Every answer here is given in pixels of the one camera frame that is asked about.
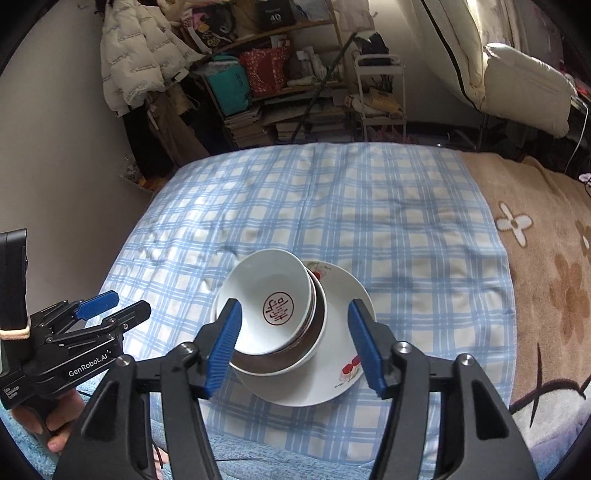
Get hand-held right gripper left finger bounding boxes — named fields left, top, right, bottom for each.
left=53, top=299, right=243, bottom=480

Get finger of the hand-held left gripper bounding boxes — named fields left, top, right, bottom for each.
left=30, top=291, right=120, bottom=335
left=48, top=300, right=152, bottom=347

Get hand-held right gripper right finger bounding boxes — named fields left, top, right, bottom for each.
left=347, top=299, right=541, bottom=480

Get white cherry print plate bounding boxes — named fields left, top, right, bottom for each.
left=211, top=259, right=377, bottom=407

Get plain white bowl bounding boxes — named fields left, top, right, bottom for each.
left=228, top=272, right=329, bottom=377

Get small dark patterned bowl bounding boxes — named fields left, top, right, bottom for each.
left=216, top=249, right=315, bottom=356

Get person's left hand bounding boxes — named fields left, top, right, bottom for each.
left=9, top=392, right=89, bottom=455

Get light blue fleece cloth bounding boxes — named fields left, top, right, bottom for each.
left=0, top=369, right=467, bottom=480

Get printed floor bag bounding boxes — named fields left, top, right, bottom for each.
left=119, top=154, right=160, bottom=192

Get blue plaid cloth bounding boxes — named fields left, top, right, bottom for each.
left=85, top=142, right=518, bottom=467

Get black trousers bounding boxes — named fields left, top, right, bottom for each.
left=122, top=104, right=178, bottom=185

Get brown floral blanket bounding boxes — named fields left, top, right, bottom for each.
left=455, top=150, right=591, bottom=457

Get brown trousers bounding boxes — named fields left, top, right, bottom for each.
left=148, top=85, right=211, bottom=160

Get stack of books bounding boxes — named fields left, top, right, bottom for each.
left=224, top=108, right=273, bottom=149

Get pile of flat books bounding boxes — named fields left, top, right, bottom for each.
left=263, top=99, right=352, bottom=144

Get yellow package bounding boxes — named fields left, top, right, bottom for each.
left=367, top=88, right=400, bottom=116

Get teal bag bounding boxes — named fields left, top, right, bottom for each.
left=203, top=62, right=254, bottom=117

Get white puffer jacket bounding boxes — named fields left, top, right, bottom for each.
left=99, top=0, right=206, bottom=116

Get dark mop pole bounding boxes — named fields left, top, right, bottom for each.
left=291, top=31, right=358, bottom=141

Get red patterned bag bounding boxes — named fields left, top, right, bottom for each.
left=239, top=46, right=289, bottom=97

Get white metal cart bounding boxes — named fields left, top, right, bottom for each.
left=353, top=53, right=409, bottom=144

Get colourful patterned tote bag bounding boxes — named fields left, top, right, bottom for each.
left=182, top=4, right=236, bottom=51

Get wooden shelf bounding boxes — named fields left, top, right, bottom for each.
left=185, top=0, right=352, bottom=144

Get black box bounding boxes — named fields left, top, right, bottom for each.
left=256, top=0, right=296, bottom=27

